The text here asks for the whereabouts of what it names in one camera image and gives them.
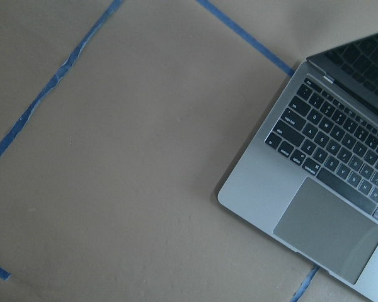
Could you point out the grey laptop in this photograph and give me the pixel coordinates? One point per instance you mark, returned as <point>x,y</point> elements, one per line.
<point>309,176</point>

